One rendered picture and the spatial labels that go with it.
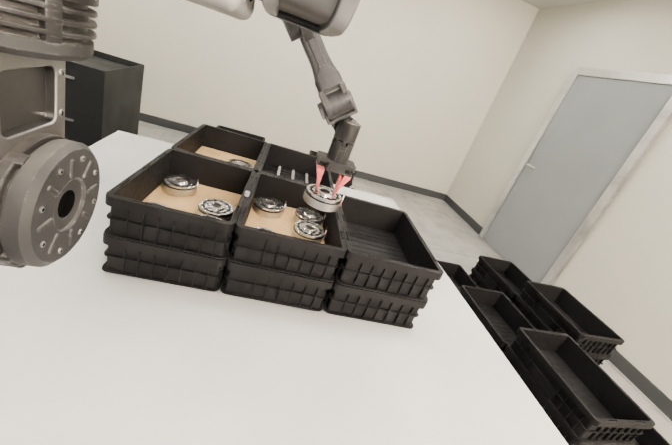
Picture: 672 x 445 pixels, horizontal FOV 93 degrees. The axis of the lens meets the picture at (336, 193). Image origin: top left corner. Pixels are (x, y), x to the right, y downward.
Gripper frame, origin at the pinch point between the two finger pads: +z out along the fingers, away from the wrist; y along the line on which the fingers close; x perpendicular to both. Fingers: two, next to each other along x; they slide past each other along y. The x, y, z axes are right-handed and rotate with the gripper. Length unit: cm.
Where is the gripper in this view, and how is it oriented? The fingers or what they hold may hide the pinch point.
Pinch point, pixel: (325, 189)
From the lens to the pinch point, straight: 87.1
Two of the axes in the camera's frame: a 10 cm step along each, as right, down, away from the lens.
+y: -9.4, -2.8, -2.1
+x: 0.8, 4.0, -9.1
